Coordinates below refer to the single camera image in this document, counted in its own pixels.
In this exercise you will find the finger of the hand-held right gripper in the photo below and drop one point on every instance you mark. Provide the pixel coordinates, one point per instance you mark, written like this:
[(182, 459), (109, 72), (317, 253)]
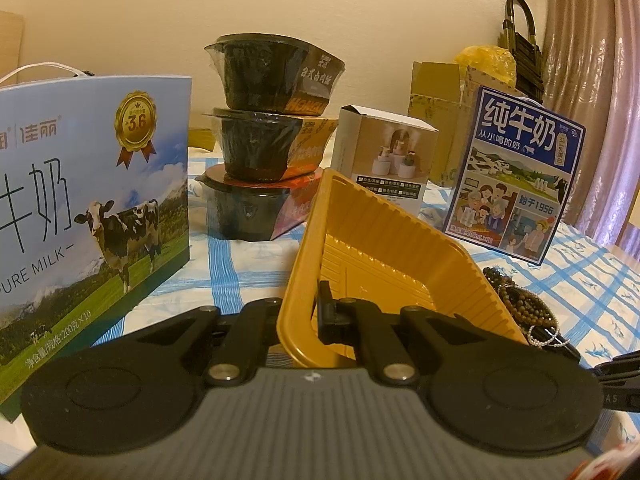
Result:
[(620, 367)]

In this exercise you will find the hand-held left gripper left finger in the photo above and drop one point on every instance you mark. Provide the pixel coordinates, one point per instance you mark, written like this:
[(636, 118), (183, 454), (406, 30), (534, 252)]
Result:
[(250, 330)]

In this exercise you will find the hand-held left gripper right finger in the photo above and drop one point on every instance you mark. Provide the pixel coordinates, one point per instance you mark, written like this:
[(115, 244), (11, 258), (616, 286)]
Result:
[(330, 317)]

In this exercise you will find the yellow ribbed plastic tray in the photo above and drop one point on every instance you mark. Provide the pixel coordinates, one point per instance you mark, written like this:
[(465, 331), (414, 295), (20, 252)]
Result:
[(380, 240)]

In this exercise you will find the black instant food bowl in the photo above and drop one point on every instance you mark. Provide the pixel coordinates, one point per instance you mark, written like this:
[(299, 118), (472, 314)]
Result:
[(265, 72), (245, 210), (260, 142)]

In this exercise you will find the white humidifier box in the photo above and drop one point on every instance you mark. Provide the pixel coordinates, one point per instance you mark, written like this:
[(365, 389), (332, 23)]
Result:
[(385, 155)]

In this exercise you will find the large blue cow milk box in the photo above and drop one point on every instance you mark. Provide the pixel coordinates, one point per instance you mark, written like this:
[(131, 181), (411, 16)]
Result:
[(95, 210)]

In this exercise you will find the blue cartoon milk carton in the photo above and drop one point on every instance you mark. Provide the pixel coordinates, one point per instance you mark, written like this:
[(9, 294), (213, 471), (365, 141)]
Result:
[(515, 175)]

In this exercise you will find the open brown cardboard box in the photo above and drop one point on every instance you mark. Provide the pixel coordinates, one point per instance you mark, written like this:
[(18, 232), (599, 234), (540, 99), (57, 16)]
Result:
[(435, 110)]

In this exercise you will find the pink patterned curtain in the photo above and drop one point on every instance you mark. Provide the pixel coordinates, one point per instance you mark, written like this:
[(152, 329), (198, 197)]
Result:
[(595, 85)]

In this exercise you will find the yellow plastic bag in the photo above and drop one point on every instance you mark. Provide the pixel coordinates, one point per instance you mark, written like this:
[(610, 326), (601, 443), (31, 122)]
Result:
[(487, 62)]

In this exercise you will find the dark folding step stool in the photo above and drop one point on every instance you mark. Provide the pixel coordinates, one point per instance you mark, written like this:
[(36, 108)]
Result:
[(525, 55)]

